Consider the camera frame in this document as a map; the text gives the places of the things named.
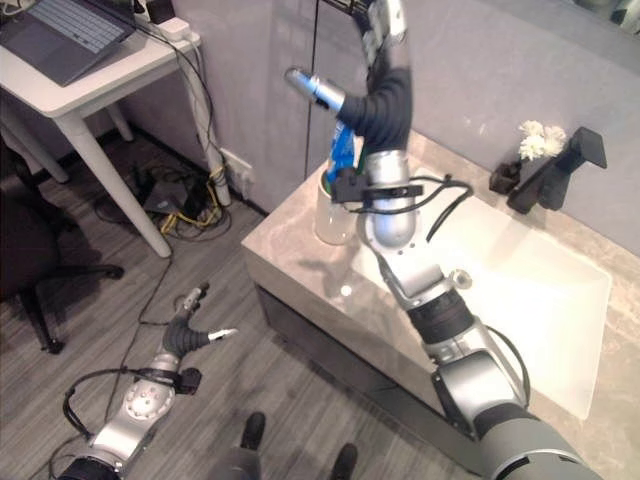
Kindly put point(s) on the white sink basin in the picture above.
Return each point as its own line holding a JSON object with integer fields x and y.
{"x": 550, "y": 310}

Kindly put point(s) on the black faucet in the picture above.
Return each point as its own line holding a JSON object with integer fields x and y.
{"x": 560, "y": 175}

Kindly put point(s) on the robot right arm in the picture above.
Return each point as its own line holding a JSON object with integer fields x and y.
{"x": 490, "y": 390}

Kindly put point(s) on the grey laptop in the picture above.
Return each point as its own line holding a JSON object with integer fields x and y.
{"x": 65, "y": 35}

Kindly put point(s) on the green toothbrush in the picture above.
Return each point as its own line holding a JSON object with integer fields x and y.
{"x": 326, "y": 186}

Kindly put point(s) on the robot left wrist camera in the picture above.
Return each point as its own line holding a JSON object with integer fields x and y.
{"x": 190, "y": 381}

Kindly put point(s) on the robot right wrist camera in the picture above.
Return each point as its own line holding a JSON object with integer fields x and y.
{"x": 350, "y": 186}

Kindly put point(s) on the white wall socket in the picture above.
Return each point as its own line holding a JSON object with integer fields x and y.
{"x": 237, "y": 172}

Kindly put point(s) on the grey stone vanity counter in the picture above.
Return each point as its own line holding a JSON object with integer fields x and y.
{"x": 295, "y": 240}

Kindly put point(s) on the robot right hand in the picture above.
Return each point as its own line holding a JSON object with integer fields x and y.
{"x": 387, "y": 117}

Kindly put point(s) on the white cup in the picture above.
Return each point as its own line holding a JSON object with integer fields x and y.
{"x": 332, "y": 220}

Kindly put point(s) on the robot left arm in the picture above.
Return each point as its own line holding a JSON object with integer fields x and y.
{"x": 140, "y": 405}

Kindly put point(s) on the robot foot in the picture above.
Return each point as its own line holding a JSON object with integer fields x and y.
{"x": 254, "y": 430}
{"x": 345, "y": 461}

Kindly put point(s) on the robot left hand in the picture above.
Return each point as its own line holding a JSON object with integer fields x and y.
{"x": 181, "y": 337}

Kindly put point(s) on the black box on floor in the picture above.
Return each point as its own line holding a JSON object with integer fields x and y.
{"x": 170, "y": 200}

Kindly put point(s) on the silver sink drain plug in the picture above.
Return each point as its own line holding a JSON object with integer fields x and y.
{"x": 461, "y": 278}

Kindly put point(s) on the robot silver leg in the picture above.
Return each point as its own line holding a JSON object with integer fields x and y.
{"x": 235, "y": 465}

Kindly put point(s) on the white power strip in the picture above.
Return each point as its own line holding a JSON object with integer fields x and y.
{"x": 172, "y": 29}

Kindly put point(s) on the robot wrist camera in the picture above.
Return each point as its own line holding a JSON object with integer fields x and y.
{"x": 190, "y": 381}
{"x": 350, "y": 186}

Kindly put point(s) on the blue toothpaste tube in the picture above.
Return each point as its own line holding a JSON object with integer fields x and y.
{"x": 344, "y": 147}

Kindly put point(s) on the small dark vase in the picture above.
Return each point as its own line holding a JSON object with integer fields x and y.
{"x": 504, "y": 177}

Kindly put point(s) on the white table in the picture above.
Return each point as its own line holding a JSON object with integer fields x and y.
{"x": 95, "y": 95}

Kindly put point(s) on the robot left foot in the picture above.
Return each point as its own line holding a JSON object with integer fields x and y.
{"x": 254, "y": 430}

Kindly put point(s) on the black office chair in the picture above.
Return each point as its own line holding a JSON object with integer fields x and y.
{"x": 25, "y": 240}

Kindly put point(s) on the white flower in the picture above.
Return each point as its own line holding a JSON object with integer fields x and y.
{"x": 537, "y": 140}

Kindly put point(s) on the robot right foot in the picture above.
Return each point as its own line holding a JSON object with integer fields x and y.
{"x": 345, "y": 461}

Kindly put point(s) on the black object on table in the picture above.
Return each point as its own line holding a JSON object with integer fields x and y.
{"x": 161, "y": 10}

